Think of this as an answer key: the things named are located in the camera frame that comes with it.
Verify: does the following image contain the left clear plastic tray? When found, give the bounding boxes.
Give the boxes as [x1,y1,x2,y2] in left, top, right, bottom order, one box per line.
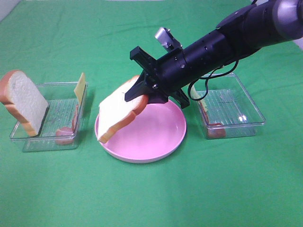
[9,82,88,152]

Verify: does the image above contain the toy bread slice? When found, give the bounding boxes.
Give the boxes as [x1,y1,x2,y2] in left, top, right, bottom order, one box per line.
[98,75,149,143]
[0,70,48,137]

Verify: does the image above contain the yellow toy cheese slice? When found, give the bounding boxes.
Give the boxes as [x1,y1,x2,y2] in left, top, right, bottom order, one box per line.
[74,72,86,105]

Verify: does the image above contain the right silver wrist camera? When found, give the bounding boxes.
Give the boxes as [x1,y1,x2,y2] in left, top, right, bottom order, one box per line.
[155,27,183,52]

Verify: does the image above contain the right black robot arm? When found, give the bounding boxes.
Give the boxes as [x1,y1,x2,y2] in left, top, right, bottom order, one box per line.
[125,0,303,108]

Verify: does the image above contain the toy bacon strip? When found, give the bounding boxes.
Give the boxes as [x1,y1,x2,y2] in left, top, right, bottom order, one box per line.
[55,104,79,145]
[198,100,226,139]

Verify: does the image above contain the clear plastic tray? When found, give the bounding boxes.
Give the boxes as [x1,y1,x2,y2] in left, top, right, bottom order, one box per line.
[9,82,88,152]
[191,73,266,139]

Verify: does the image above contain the right clear plastic tray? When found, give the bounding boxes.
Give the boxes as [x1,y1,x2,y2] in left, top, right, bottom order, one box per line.
[191,73,266,139]

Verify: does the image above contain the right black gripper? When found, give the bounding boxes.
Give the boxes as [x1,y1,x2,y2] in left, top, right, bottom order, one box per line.
[125,46,190,108]

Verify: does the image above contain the green toy lettuce leaf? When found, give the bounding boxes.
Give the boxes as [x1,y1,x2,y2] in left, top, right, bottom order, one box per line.
[190,86,208,114]

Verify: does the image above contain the right black cable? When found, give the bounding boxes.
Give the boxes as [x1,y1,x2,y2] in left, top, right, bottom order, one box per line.
[188,59,240,100]

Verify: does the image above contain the green tablecloth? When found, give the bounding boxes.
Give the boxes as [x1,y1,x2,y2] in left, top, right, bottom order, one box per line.
[0,0,303,227]

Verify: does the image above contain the pink round plate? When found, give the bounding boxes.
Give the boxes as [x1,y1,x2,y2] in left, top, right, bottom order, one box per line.
[101,100,187,164]

